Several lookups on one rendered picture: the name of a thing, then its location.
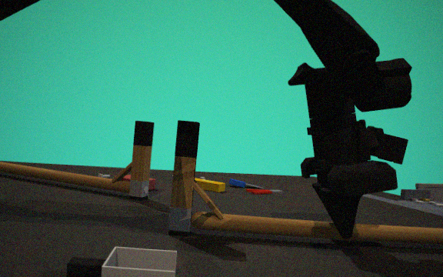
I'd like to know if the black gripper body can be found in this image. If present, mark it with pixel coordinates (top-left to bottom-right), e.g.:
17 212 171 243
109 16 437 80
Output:
301 113 398 197

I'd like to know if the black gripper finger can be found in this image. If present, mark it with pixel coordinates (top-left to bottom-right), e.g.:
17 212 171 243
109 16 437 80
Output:
319 187 363 239
312 182 338 229

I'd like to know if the yellow rectangular bar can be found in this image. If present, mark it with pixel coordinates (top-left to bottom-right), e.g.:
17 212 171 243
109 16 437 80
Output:
195 179 225 192

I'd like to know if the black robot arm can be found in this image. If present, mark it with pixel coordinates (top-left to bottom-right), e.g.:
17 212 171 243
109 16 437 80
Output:
274 0 412 165

